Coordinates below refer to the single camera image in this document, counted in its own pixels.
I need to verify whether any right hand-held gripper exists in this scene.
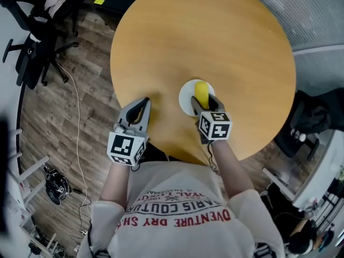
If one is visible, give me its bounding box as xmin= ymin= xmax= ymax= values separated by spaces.
xmin=190 ymin=92 xmax=233 ymax=145

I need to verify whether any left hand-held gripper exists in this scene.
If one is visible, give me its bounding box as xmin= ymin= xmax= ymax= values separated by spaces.
xmin=106 ymin=97 xmax=152 ymax=167

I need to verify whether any yellow banana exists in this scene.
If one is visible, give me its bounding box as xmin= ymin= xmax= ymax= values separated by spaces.
xmin=193 ymin=80 xmax=211 ymax=110

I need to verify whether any white round plate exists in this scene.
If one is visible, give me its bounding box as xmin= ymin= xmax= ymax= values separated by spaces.
xmin=178 ymin=78 xmax=217 ymax=118

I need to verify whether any person's right forearm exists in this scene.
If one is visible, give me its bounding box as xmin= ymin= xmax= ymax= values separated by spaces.
xmin=209 ymin=139 xmax=255 ymax=200

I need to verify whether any person's left forearm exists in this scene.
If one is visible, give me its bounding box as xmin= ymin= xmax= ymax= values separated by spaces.
xmin=99 ymin=162 xmax=132 ymax=210

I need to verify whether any round wooden table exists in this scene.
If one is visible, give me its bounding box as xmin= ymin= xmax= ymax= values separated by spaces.
xmin=110 ymin=0 xmax=297 ymax=167

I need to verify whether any black office chair with backpack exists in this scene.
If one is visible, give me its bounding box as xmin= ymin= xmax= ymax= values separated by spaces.
xmin=273 ymin=88 xmax=344 ymax=161

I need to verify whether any clear bottle white cap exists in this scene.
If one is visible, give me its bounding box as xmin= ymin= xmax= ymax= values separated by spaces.
xmin=291 ymin=128 xmax=307 ymax=142

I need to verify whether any black backpack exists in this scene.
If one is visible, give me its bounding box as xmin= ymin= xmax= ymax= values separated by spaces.
xmin=295 ymin=103 xmax=338 ymax=134

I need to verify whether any white printed t-shirt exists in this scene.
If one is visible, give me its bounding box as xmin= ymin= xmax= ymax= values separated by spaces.
xmin=77 ymin=161 xmax=286 ymax=258

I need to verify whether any white desk with slanted legs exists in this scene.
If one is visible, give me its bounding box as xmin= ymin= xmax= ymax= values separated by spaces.
xmin=0 ymin=127 xmax=59 ymax=255

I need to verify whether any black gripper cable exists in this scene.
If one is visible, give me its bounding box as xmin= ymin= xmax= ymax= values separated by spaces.
xmin=206 ymin=141 xmax=220 ymax=174

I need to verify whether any long white cable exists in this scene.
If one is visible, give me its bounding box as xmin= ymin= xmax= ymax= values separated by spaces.
xmin=56 ymin=62 xmax=92 ymax=235

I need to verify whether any spare gripper with cables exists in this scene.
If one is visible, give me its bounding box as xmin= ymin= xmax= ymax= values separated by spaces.
xmin=42 ymin=164 xmax=73 ymax=206

